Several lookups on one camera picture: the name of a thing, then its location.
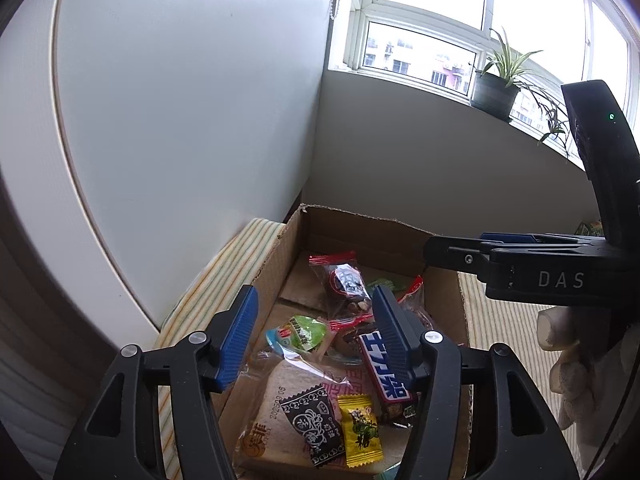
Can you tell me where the Snickers bar brown wrapper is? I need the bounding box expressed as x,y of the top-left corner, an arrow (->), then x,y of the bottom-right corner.
357,330 -> 414,408

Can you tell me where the packaged bread slice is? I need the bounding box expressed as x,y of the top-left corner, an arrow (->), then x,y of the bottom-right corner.
233,351 -> 407,479

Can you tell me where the green jelly cup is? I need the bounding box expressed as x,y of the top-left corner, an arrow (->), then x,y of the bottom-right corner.
266,314 -> 328,352

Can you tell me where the yellow candy packet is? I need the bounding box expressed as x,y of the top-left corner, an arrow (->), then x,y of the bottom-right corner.
337,394 -> 384,468

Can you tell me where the black red candy packet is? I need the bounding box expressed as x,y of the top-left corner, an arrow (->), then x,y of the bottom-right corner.
279,384 -> 345,468

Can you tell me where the red date snack packet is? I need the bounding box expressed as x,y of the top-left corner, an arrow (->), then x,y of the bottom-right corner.
308,250 -> 371,318

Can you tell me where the red clear snack packet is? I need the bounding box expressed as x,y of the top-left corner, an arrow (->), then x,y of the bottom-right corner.
398,275 -> 435,330

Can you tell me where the white gloved right hand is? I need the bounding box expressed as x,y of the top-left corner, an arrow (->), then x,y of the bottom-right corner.
537,307 -> 639,456

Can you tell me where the striped yellow tablecloth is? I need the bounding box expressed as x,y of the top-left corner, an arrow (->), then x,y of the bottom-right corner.
157,205 -> 561,479

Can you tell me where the brown cardboard box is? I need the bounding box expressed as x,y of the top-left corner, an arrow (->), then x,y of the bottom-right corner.
220,205 -> 469,479

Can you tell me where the potted spider plant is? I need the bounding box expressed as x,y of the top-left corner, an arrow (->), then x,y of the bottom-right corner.
470,28 -> 570,157

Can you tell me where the white cabinet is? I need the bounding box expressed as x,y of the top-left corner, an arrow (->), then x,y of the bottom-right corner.
1,0 -> 330,347

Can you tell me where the window frame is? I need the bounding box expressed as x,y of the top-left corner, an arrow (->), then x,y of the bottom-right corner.
329,0 -> 639,140

